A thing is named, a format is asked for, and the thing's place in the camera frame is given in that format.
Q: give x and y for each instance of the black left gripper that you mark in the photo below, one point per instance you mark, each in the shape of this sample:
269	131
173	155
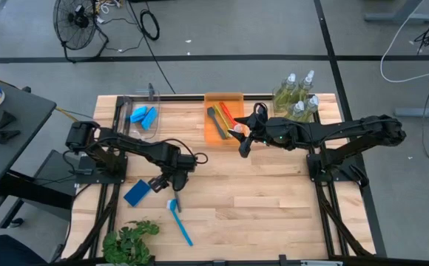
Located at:
179	160

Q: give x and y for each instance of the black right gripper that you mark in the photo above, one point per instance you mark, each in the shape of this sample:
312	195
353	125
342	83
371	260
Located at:
277	133

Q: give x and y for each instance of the red dish brush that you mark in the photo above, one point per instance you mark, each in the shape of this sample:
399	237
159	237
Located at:
227	111

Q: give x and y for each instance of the yellow soap pump bottle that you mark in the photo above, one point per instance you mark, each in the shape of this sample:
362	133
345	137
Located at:
296	111
311	107
284	96
303	90

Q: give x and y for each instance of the light blue sponge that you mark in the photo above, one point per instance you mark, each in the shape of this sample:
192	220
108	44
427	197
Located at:
150	119
138	114

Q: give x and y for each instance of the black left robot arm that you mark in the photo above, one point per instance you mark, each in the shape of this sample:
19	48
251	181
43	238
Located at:
133	146

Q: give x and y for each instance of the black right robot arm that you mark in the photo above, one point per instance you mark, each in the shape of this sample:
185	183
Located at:
347	129

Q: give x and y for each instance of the orange translucent plastic bin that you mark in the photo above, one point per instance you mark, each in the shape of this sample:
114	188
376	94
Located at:
211	134

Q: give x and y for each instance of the dark blue sponge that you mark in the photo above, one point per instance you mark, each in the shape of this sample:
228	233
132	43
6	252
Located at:
137	193

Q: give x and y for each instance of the clear plastic bin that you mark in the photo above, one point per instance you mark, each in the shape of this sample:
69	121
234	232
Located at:
276	91
135	129

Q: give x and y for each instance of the green leafy plant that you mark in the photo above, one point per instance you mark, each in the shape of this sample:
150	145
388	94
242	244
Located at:
125	244

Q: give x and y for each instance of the grey desk base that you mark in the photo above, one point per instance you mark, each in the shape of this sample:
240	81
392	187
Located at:
399	17
421	112

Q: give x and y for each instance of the black triangular block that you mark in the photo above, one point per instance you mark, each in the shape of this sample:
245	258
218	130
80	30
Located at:
7	136
6	120

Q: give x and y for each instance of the black side table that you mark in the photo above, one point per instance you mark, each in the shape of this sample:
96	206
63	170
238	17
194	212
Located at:
0	162

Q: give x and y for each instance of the dark blue chair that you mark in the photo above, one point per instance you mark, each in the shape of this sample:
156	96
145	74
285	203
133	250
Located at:
3	253

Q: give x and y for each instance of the black floor fan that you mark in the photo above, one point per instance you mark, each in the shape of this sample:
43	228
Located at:
74	22

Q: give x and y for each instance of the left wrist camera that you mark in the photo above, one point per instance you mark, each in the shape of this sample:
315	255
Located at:
159	184

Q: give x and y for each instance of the black table frame rails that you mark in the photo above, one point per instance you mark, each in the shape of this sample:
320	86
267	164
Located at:
185	97

